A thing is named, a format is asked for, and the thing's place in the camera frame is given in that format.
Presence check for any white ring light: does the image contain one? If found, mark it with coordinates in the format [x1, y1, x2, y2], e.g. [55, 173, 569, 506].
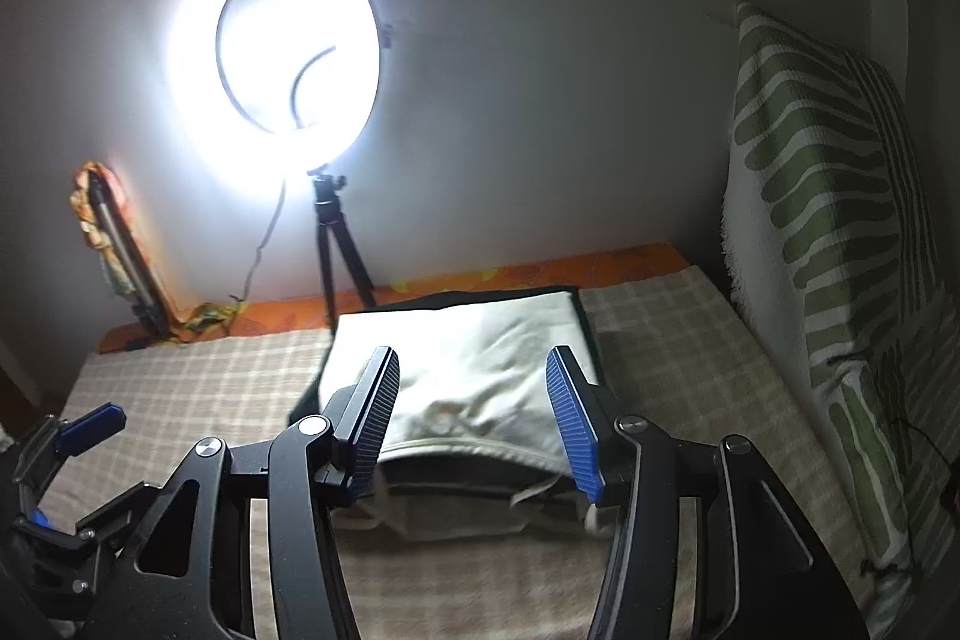
[166, 0, 392, 197]

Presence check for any beige checked blanket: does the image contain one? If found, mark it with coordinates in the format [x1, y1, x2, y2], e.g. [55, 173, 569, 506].
[30, 265, 878, 640]

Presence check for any green striped white pillow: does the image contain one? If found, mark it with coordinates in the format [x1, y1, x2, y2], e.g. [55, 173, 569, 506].
[718, 1, 952, 640]

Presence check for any colourful patterned cloth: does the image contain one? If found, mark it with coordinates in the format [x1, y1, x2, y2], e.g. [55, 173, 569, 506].
[69, 160, 250, 341]

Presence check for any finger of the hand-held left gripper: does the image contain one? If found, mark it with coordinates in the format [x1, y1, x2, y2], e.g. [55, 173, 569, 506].
[13, 404, 127, 500]
[15, 481, 188, 547]

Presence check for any black ring light tripod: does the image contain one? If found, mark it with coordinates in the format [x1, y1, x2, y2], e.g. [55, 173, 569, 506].
[306, 169, 377, 335]

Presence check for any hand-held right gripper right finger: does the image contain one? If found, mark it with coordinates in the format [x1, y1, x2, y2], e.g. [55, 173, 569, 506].
[545, 345, 872, 640]

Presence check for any black gooseneck phone holder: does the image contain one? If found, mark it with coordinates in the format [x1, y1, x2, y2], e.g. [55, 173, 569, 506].
[287, 46, 336, 127]

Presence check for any folded silver tripod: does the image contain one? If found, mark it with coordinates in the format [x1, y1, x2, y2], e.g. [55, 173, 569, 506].
[86, 169, 175, 342]

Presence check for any black ring light cable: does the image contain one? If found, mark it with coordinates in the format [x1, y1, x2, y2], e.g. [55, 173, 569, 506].
[227, 179, 292, 313]

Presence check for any white camisole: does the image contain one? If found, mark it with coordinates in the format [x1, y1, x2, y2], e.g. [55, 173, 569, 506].
[330, 291, 610, 542]

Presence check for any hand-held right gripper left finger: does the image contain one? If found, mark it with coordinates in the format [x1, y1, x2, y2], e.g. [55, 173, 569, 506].
[112, 345, 402, 640]

